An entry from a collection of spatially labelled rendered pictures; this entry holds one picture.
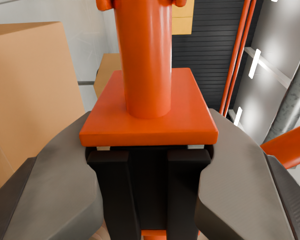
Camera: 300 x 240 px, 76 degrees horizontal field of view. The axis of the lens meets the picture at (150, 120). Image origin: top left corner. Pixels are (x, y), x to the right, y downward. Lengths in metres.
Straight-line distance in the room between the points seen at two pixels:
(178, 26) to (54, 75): 7.25
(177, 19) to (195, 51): 4.14
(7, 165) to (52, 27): 0.18
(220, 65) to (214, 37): 1.57
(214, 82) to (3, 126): 12.17
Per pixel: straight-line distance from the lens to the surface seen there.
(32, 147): 0.24
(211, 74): 11.97
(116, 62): 2.28
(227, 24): 11.32
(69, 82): 0.32
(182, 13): 7.41
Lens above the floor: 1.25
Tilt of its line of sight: 2 degrees down
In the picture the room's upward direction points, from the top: 89 degrees clockwise
